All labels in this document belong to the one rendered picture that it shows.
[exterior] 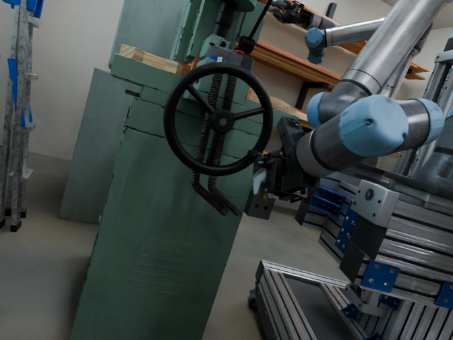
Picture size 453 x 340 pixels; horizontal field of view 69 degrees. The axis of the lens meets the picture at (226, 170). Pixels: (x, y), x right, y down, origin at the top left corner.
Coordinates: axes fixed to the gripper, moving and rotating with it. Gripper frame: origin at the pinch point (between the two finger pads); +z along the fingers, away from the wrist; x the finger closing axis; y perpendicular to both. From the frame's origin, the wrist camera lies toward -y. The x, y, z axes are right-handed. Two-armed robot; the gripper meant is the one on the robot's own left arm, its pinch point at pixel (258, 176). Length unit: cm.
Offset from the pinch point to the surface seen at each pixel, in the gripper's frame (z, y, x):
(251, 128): 24.3, -25.0, 7.6
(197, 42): 34, -58, -13
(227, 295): 98, 26, 37
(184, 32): 41, -66, -18
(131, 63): 20.7, -31.3, -32.3
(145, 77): 21.9, -29.1, -27.8
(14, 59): 86, -58, -81
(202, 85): 12.5, -26.4, -13.2
